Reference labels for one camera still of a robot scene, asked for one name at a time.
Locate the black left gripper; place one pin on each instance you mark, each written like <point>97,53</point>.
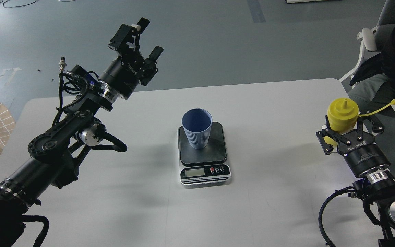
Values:
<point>130,69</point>

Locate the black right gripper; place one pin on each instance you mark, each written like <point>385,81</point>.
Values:
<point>359,149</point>

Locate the yellow seasoning squeeze bottle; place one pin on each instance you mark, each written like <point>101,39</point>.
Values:
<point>343,113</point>

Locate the blue ribbed cup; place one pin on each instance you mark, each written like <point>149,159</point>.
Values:
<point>197,123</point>

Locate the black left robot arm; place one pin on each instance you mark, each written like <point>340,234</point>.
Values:
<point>56,155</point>

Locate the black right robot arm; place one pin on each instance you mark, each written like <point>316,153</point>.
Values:
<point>375,185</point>

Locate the black digital kitchen scale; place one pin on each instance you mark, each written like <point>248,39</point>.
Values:
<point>207,166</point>

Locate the person in dark clothes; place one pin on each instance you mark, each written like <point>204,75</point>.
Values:
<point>377,89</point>

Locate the grey white office chair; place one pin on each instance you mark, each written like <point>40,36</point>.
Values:
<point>372,40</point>

